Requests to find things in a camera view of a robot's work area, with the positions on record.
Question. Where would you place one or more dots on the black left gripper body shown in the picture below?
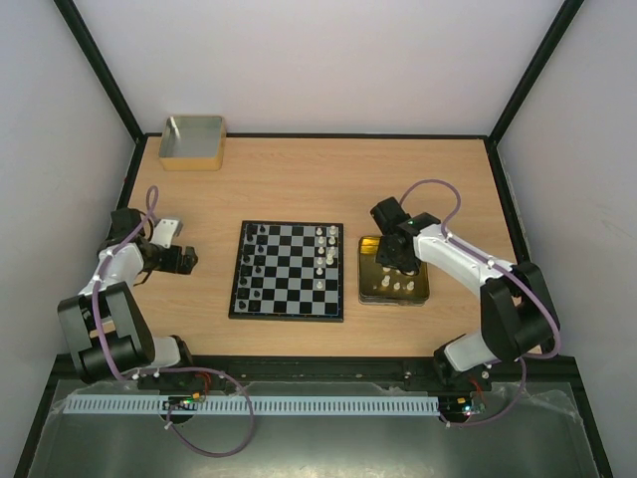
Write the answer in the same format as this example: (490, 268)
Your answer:
(167, 265)

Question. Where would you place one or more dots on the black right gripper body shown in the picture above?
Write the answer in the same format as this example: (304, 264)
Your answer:
(394, 254)

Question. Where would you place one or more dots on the gold tin tray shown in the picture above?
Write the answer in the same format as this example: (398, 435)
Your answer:
(386, 286)

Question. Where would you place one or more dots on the black white chess board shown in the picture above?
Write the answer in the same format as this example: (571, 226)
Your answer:
(289, 271)

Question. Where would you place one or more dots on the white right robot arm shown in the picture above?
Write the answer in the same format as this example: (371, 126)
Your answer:
(516, 312)

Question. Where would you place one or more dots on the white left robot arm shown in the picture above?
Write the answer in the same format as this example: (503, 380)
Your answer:
(103, 325)

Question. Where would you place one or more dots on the silver metal tin box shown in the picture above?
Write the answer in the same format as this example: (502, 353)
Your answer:
(193, 143)

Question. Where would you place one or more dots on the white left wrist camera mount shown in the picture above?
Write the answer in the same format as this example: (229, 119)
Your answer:
(164, 231)

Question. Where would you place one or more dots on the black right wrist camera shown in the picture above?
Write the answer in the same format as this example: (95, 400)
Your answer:
(388, 211)

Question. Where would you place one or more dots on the white slotted cable duct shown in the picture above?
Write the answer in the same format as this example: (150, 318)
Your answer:
(119, 404)

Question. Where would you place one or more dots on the black aluminium frame rail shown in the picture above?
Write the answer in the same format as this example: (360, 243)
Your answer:
(409, 374)

